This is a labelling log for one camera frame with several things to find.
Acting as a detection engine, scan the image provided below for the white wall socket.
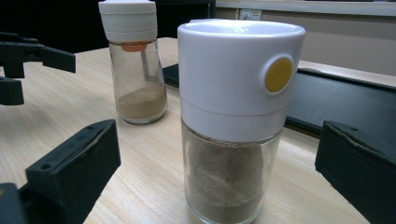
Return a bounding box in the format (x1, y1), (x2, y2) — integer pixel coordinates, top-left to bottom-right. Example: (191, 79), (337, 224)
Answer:
(238, 8), (262, 21)

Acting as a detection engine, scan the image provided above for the dark curtain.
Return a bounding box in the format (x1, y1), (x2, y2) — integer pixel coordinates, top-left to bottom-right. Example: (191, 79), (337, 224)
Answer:
(0, 0), (217, 54)

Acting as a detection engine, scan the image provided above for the yellow button seasoning shaker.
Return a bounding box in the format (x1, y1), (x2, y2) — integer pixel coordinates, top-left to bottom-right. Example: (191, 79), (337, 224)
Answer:
(177, 18), (306, 224)

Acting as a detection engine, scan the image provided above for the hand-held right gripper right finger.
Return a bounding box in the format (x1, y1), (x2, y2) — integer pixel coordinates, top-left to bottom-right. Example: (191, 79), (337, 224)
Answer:
(315, 120), (396, 224)

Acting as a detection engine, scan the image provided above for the tall glass seasoning shaker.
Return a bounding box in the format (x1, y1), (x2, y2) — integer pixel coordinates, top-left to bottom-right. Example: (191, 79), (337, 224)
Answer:
(98, 0), (169, 125)

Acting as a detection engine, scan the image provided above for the black two-tier shelf rack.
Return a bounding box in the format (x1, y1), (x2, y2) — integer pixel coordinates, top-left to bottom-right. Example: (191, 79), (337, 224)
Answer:
(162, 63), (396, 162)

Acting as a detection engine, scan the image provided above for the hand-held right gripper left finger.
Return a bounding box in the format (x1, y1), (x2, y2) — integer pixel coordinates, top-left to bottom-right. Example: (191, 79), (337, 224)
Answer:
(18, 119), (121, 224)

